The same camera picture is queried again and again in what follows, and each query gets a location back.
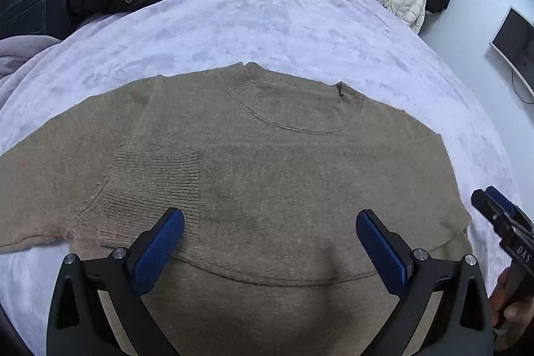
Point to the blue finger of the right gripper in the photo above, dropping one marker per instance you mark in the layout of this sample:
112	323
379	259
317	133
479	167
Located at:
509	207
490	210

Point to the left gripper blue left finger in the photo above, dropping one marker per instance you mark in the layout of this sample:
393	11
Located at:
77	323

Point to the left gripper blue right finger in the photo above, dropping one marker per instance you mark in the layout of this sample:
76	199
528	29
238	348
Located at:
462	321

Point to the brown knit sweater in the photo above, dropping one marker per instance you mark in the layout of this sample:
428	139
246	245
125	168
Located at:
270	172

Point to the right human hand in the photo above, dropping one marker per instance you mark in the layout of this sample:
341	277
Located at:
519	314

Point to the lavender folded blanket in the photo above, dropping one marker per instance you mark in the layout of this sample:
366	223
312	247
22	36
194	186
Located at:
16	50

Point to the white fleece bed blanket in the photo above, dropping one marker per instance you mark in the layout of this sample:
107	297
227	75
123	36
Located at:
355	42

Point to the dark blue jeans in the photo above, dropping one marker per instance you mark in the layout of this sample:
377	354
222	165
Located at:
35	17

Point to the wall monitor screen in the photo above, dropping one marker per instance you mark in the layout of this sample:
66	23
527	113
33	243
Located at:
514	42

